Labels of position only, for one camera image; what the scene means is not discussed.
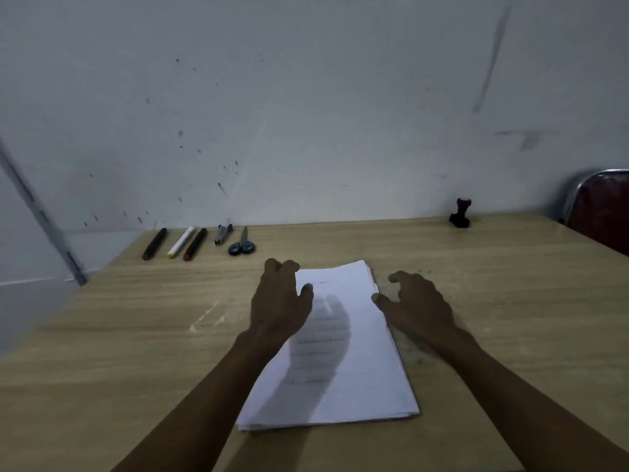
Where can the person's left forearm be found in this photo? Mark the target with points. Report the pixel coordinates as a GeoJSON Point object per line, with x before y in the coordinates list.
{"type": "Point", "coordinates": [206, 407]}

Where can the stack of white printed papers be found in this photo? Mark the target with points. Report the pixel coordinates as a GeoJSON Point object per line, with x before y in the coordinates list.
{"type": "Point", "coordinates": [354, 368]}

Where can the red chair with metal frame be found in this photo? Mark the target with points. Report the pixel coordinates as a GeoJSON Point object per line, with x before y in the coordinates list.
{"type": "Point", "coordinates": [602, 211]}

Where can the white marker with yellow end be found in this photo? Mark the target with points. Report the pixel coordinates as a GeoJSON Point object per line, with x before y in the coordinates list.
{"type": "Point", "coordinates": [180, 242]}

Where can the person's left hand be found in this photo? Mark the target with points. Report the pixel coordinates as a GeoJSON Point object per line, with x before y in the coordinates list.
{"type": "Point", "coordinates": [275, 309]}

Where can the person's left thumb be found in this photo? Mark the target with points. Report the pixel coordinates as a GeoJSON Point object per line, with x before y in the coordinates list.
{"type": "Point", "coordinates": [306, 295]}

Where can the person's right thumb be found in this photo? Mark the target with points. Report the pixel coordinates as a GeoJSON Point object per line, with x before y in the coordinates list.
{"type": "Point", "coordinates": [381, 302]}

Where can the black rubber stamp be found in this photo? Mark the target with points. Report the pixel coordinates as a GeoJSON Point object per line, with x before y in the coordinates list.
{"type": "Point", "coordinates": [461, 216]}

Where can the person's right hand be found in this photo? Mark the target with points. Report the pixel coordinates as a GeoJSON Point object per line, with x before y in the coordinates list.
{"type": "Point", "coordinates": [422, 312]}

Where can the grey metal frame strip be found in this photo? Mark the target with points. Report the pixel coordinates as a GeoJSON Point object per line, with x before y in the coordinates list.
{"type": "Point", "coordinates": [44, 221]}

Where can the person's right forearm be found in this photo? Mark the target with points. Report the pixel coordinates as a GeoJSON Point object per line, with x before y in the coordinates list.
{"type": "Point", "coordinates": [521, 412]}

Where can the purple capped pen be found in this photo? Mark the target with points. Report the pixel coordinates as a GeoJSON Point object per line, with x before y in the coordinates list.
{"type": "Point", "coordinates": [226, 232]}

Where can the black marker with red end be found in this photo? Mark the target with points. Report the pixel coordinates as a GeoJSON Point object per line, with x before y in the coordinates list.
{"type": "Point", "coordinates": [195, 244]}
{"type": "Point", "coordinates": [154, 244]}

